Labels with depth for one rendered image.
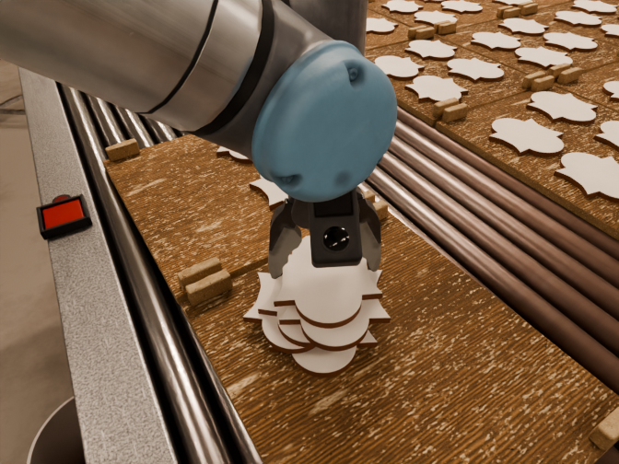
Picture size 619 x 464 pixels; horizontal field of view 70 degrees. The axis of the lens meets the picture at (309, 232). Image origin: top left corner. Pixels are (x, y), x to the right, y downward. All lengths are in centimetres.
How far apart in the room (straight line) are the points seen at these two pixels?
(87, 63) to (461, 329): 50
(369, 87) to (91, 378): 50
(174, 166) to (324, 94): 70
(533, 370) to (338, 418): 23
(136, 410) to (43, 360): 138
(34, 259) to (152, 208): 161
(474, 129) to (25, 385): 164
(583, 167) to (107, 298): 80
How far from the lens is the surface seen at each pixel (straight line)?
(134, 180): 86
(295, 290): 52
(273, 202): 72
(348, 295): 52
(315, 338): 50
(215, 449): 52
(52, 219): 84
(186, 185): 81
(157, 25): 18
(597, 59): 145
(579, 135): 104
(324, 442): 49
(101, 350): 63
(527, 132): 98
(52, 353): 193
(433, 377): 54
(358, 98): 20
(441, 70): 125
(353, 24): 38
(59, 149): 108
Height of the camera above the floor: 139
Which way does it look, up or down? 42 degrees down
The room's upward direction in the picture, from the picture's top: 2 degrees counter-clockwise
